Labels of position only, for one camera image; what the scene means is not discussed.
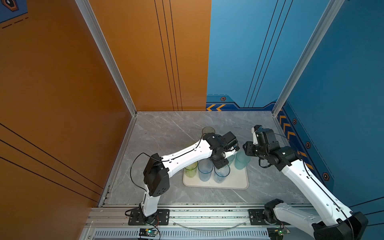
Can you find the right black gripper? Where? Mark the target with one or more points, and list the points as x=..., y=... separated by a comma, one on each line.
x=247, y=148

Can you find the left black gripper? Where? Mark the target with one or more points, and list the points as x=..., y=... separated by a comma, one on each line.
x=222, y=164

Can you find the teal glass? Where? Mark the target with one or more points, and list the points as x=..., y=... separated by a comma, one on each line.
x=242, y=160
x=231, y=159

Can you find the tall yellow glass back row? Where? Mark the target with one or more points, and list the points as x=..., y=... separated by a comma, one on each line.
x=208, y=130

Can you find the tall blue glass back row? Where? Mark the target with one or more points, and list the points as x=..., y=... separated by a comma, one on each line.
x=205, y=168

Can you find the tall grey-blue glass back row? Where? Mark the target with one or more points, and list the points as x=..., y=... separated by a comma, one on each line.
x=221, y=174

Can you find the tall green glass back row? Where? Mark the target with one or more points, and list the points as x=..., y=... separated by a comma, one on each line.
x=191, y=170

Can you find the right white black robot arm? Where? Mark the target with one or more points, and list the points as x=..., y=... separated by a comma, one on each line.
x=334, y=220

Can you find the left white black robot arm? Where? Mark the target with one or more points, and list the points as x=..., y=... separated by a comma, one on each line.
x=159, y=170

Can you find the white rectangular plastic tray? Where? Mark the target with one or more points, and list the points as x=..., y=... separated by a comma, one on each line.
x=237, y=179

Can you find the right green circuit board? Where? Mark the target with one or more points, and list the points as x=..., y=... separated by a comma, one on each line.
x=278, y=233

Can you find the green circuit board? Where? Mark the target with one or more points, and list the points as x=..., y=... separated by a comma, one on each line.
x=148, y=234
x=278, y=233

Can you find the left green circuit board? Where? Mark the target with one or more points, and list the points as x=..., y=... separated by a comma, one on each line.
x=148, y=234

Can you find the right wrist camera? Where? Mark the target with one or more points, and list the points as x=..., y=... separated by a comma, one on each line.
x=255, y=133

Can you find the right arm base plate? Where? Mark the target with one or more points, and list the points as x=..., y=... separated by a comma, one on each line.
x=257, y=217

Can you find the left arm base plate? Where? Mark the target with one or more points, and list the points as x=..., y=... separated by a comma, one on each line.
x=137, y=218

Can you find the aluminium front rail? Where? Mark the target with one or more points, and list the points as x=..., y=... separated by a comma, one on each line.
x=187, y=222

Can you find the left aluminium corner post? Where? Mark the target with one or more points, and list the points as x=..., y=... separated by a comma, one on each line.
x=101, y=42

